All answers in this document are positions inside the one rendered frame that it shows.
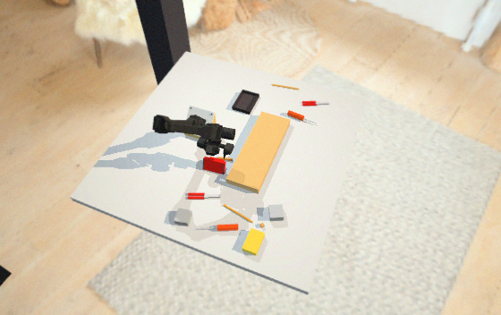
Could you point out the tan panel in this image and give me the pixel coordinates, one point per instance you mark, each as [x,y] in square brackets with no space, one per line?
[257,155]

